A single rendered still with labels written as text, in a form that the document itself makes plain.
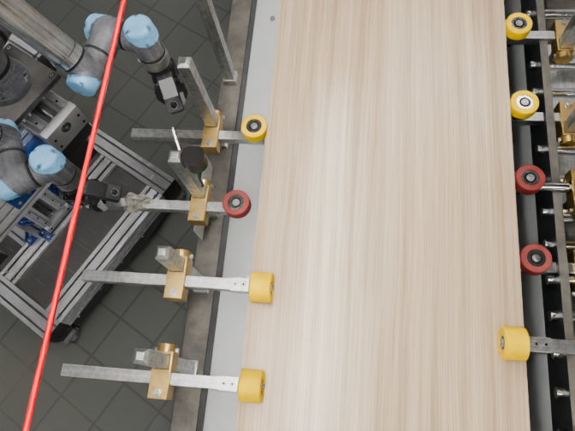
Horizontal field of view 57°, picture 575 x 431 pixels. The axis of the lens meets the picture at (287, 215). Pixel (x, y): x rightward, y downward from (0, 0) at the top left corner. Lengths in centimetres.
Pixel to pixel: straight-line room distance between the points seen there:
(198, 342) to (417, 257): 70
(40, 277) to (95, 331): 34
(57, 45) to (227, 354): 100
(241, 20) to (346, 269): 110
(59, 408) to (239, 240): 120
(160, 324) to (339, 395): 124
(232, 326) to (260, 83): 91
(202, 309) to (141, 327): 84
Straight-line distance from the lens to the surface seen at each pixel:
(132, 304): 253
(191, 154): 138
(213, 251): 173
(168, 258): 134
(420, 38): 180
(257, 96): 203
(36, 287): 251
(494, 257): 152
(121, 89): 301
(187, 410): 168
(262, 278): 139
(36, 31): 138
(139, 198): 168
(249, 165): 190
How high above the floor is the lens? 231
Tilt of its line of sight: 69 degrees down
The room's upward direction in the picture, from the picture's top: 17 degrees counter-clockwise
